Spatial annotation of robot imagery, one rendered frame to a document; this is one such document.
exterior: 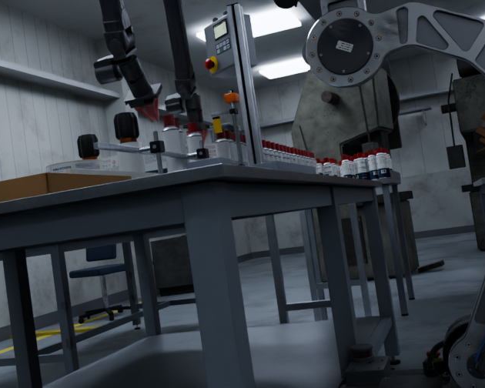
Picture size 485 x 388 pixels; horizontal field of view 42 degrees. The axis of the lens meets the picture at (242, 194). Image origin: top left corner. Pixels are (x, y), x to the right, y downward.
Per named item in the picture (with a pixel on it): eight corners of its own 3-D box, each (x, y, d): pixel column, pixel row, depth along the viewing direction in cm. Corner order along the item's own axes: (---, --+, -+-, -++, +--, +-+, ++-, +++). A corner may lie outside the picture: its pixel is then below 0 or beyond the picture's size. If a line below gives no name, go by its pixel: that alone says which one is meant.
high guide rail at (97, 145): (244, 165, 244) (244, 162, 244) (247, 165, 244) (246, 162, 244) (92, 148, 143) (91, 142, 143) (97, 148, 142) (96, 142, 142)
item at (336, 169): (323, 191, 483) (319, 164, 484) (399, 179, 465) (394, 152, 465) (309, 191, 440) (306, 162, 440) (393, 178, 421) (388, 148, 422)
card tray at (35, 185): (35, 210, 145) (32, 193, 145) (133, 194, 137) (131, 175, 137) (-69, 215, 117) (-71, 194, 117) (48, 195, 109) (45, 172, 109)
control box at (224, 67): (231, 78, 240) (224, 29, 241) (258, 65, 227) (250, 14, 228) (209, 77, 234) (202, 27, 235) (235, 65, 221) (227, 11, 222)
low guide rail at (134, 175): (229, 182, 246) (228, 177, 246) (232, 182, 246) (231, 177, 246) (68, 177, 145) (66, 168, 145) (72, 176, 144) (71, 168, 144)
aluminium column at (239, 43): (256, 192, 224) (230, 8, 226) (269, 191, 222) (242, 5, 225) (252, 192, 219) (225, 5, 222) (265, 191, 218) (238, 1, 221)
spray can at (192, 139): (196, 185, 212) (188, 125, 213) (210, 182, 210) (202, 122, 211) (190, 185, 207) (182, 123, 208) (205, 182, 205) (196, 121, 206)
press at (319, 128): (447, 262, 658) (412, 33, 668) (442, 276, 556) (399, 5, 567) (330, 275, 702) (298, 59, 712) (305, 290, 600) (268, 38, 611)
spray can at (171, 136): (173, 184, 192) (164, 118, 193) (188, 181, 191) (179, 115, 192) (165, 184, 187) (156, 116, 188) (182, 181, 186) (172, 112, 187)
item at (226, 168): (134, 222, 336) (133, 219, 336) (382, 185, 294) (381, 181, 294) (-335, 270, 137) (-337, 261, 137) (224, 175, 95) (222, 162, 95)
